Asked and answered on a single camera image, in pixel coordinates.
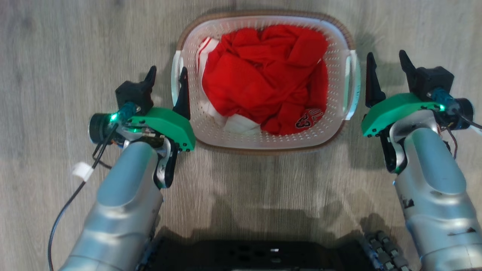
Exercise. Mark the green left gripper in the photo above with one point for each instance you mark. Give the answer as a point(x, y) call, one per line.
point(169, 122)

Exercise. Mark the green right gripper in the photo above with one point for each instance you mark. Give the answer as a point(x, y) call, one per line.
point(391, 109)

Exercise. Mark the white plastic laundry basket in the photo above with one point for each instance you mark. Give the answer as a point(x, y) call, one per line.
point(263, 141)

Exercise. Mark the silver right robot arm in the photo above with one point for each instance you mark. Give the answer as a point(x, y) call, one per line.
point(433, 180)

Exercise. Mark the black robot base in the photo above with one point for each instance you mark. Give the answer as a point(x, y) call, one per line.
point(256, 256)

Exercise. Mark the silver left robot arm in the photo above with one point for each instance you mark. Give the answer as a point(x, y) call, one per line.
point(124, 195)

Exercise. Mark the red jersey garment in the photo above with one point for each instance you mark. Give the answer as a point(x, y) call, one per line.
point(263, 75)

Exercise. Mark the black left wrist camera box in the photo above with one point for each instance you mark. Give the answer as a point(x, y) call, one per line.
point(131, 96)

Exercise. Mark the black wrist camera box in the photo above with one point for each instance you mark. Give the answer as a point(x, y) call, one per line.
point(131, 96)
point(435, 81)

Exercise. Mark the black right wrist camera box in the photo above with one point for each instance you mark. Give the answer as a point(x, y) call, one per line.
point(435, 81)

